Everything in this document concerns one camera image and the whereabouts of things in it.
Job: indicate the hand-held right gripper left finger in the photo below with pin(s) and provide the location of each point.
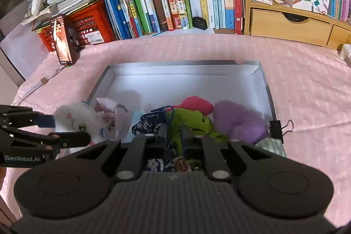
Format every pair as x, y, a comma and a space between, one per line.
161, 138

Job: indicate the purple plush toy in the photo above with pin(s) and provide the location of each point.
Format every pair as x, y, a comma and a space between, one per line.
238, 121

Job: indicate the red plastic crate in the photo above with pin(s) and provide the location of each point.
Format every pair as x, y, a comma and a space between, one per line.
93, 23

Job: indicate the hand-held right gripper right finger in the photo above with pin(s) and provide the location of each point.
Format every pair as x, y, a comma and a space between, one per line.
189, 145

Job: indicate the green scrunchie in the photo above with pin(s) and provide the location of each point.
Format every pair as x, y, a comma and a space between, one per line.
192, 118

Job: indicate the white panel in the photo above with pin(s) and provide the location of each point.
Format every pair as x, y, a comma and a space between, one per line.
16, 44

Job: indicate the white fluffy plush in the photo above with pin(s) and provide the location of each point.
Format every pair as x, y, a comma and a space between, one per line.
79, 116

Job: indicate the small black item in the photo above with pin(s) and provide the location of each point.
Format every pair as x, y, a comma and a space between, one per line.
199, 23

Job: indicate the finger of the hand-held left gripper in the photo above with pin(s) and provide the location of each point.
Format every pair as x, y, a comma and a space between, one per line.
45, 121
74, 139

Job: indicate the pink tablecloth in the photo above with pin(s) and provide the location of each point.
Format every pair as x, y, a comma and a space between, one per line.
301, 86

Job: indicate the wooden drawer organizer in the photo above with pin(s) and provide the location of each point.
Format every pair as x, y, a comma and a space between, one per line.
274, 24

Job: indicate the green checked cloth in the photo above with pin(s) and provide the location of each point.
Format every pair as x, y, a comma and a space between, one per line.
271, 146

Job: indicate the black binder clip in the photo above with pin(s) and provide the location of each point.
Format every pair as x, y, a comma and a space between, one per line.
276, 129

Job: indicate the silver cardboard box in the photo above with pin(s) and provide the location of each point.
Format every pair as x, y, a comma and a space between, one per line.
178, 80

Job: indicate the dark blue patterned cloth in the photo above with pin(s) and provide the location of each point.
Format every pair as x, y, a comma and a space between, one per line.
148, 121

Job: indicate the light blue cloth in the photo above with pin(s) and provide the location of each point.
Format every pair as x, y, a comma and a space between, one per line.
135, 116

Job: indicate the smartphone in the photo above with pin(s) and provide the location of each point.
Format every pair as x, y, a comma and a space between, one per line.
63, 42

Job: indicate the red soft item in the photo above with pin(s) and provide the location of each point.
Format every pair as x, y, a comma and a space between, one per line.
194, 103

